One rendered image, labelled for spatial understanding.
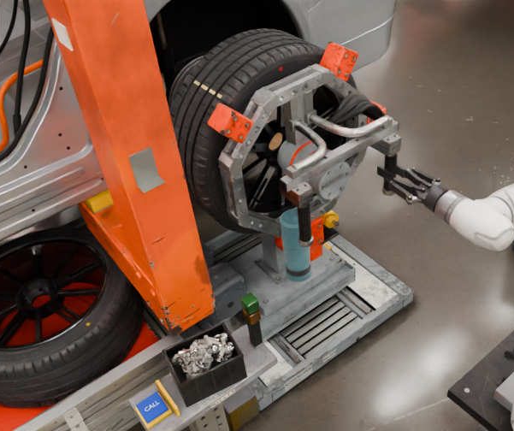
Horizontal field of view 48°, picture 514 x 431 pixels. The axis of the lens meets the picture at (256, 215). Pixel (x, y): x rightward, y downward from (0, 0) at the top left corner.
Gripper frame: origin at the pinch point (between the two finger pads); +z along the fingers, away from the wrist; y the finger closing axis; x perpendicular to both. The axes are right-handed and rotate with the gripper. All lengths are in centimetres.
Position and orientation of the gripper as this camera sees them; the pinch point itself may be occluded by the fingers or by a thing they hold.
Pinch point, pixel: (390, 171)
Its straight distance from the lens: 181.6
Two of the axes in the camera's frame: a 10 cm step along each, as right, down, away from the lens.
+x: -1.1, -7.5, -6.5
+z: -5.8, -4.9, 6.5
